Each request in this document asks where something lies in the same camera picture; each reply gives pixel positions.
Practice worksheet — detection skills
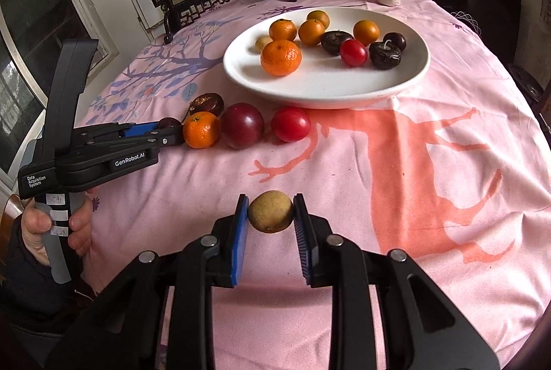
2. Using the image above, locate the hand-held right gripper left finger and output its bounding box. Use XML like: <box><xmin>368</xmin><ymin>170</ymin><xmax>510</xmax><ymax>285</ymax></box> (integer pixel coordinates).
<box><xmin>45</xmin><ymin>193</ymin><xmax>249</xmax><ymax>370</ymax></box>

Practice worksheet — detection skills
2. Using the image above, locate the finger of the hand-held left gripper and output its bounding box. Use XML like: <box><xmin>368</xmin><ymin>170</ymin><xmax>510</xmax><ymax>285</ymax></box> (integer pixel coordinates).
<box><xmin>75</xmin><ymin>121</ymin><xmax>161</xmax><ymax>142</ymax></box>
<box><xmin>92</xmin><ymin>126</ymin><xmax>187</xmax><ymax>153</ymax></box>

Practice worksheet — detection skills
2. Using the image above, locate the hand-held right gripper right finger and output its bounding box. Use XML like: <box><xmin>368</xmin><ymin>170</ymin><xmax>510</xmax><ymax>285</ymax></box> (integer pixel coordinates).
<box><xmin>295</xmin><ymin>194</ymin><xmax>502</xmax><ymax>370</ymax></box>

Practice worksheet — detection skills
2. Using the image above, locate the small tangerine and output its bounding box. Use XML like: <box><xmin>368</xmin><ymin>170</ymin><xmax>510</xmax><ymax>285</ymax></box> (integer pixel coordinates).
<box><xmin>269</xmin><ymin>19</ymin><xmax>298</xmax><ymax>42</ymax></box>
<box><xmin>183</xmin><ymin>112</ymin><xmax>221</xmax><ymax>149</ymax></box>

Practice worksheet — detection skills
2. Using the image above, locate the brown passion fruit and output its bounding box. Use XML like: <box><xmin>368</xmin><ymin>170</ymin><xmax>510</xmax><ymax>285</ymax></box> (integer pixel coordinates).
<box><xmin>188</xmin><ymin>93</ymin><xmax>225</xmax><ymax>117</ymax></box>

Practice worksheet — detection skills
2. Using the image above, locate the large purple plum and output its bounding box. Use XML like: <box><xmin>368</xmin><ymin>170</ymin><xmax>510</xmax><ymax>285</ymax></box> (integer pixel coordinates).
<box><xmin>220</xmin><ymin>102</ymin><xmax>265</xmax><ymax>150</ymax></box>

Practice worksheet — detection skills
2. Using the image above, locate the red tomato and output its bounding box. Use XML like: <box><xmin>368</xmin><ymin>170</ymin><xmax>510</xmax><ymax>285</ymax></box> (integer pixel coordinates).
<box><xmin>271</xmin><ymin>106</ymin><xmax>312</xmax><ymax>143</ymax></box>
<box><xmin>340</xmin><ymin>39</ymin><xmax>368</xmax><ymax>68</ymax></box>

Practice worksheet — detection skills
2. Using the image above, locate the large tangerine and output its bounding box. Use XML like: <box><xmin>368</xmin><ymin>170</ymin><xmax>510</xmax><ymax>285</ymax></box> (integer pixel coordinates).
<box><xmin>260</xmin><ymin>39</ymin><xmax>303</xmax><ymax>77</ymax></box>

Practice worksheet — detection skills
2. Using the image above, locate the white ceramic plate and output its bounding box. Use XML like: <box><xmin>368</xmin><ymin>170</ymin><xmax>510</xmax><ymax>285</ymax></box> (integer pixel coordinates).
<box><xmin>222</xmin><ymin>6</ymin><xmax>431</xmax><ymax>110</ymax></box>

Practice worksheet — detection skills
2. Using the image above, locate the smooth small orange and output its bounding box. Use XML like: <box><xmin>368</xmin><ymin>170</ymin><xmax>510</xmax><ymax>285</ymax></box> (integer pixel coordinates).
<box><xmin>306</xmin><ymin>10</ymin><xmax>331</xmax><ymax>30</ymax></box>
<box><xmin>353</xmin><ymin>20</ymin><xmax>381</xmax><ymax>46</ymax></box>
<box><xmin>298</xmin><ymin>19</ymin><xmax>326</xmax><ymax>46</ymax></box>

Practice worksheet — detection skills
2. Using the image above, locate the dark brown mangosteen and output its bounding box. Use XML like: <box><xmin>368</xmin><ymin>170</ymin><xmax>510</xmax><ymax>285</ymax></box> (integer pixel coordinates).
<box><xmin>321</xmin><ymin>31</ymin><xmax>354</xmax><ymax>56</ymax></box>
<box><xmin>369</xmin><ymin>42</ymin><xmax>403</xmax><ymax>70</ymax></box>

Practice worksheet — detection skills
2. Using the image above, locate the person's left forearm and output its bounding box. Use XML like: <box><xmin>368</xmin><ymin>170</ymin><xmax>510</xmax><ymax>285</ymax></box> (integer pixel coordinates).
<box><xmin>0</xmin><ymin>219</ymin><xmax>93</xmax><ymax>336</ymax></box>

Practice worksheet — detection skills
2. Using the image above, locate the person's left hand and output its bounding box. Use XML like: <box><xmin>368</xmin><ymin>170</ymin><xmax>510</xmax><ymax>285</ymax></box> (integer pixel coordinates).
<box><xmin>21</xmin><ymin>195</ymin><xmax>93</xmax><ymax>266</ymax></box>

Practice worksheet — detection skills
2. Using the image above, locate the white framed window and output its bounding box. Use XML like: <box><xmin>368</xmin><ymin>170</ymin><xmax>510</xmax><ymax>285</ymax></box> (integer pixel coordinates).
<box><xmin>0</xmin><ymin>0</ymin><xmax>119</xmax><ymax>190</ymax></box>

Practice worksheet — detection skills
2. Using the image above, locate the pink printed tablecloth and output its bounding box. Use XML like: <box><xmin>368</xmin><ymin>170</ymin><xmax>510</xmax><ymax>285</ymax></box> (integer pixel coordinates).
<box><xmin>73</xmin><ymin>0</ymin><xmax>551</xmax><ymax>370</ymax></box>

